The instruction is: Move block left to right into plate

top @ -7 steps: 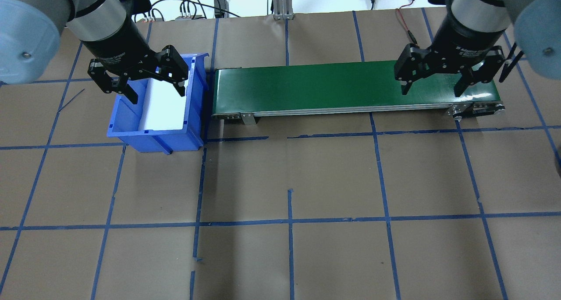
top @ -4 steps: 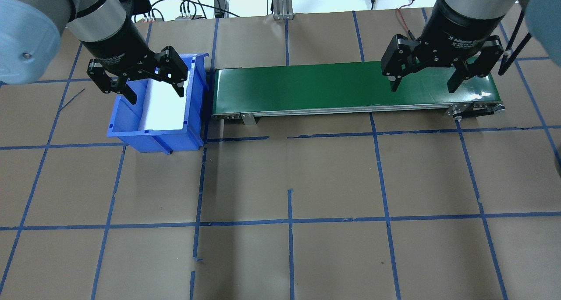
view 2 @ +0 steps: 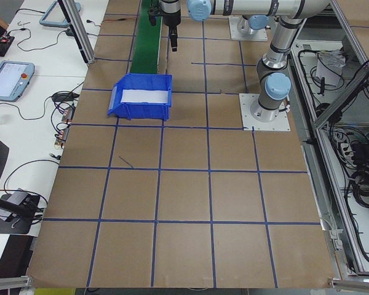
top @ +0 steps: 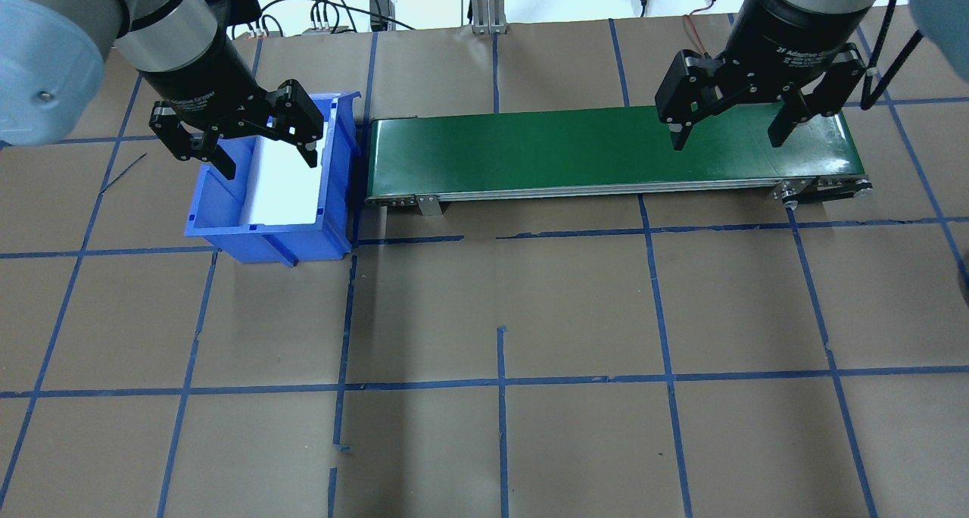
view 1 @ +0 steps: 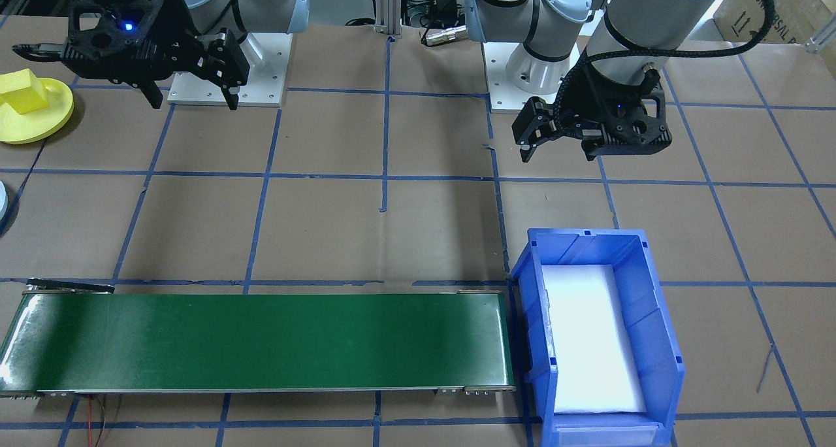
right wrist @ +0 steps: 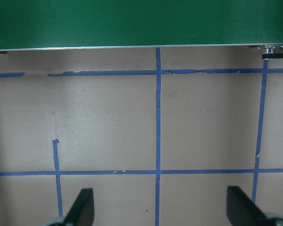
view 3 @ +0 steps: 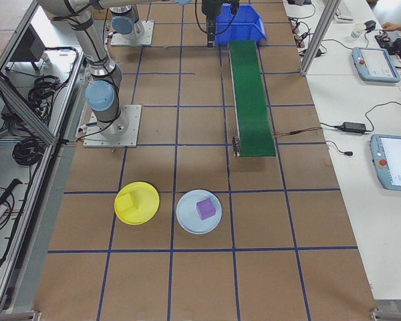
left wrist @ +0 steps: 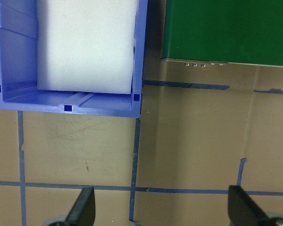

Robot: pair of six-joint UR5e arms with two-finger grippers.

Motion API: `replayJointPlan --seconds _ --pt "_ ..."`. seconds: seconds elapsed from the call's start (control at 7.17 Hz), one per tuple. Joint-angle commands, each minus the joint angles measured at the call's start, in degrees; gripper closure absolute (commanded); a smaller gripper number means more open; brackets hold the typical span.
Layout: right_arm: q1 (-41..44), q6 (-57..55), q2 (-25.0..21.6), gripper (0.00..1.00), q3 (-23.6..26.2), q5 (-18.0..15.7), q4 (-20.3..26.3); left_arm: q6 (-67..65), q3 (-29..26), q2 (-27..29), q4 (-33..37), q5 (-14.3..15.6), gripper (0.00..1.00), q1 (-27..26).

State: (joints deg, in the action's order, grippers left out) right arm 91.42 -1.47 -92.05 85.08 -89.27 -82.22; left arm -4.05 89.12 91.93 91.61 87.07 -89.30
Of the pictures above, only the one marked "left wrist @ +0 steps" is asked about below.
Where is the blue plastic storage bin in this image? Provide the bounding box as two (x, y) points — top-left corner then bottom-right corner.
(0, 0), (149, 119)

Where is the white foam pad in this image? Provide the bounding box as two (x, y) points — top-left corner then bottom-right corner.
(36, 0), (140, 95)

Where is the green conveyor belt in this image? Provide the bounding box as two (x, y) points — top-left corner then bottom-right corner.
(160, 0), (283, 68)

